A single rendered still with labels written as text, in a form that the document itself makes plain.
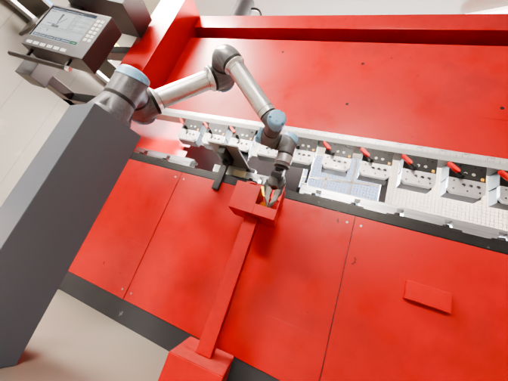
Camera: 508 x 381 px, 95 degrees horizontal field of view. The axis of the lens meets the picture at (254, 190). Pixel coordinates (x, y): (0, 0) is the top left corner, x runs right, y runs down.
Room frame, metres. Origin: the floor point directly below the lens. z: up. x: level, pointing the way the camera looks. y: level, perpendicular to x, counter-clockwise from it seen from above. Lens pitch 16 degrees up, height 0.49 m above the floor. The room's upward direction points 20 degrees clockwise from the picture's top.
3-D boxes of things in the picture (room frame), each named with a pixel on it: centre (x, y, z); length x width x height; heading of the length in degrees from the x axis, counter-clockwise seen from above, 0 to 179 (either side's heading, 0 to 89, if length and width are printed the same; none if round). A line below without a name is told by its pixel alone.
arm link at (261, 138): (0.95, 0.02, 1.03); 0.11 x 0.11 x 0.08; 4
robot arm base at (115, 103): (0.80, 0.59, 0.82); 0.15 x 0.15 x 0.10
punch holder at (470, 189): (1.00, -0.96, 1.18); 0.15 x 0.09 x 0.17; 71
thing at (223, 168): (1.22, 0.21, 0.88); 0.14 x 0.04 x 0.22; 161
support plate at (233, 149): (1.25, 0.20, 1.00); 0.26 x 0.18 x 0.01; 161
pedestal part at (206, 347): (1.01, -0.03, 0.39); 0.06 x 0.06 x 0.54; 78
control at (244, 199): (1.01, -0.03, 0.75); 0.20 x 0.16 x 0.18; 78
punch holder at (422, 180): (1.07, -0.77, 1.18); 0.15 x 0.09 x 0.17; 71
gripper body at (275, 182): (1.00, -0.08, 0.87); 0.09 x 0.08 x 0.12; 168
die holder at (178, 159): (1.58, 0.67, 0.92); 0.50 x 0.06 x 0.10; 71
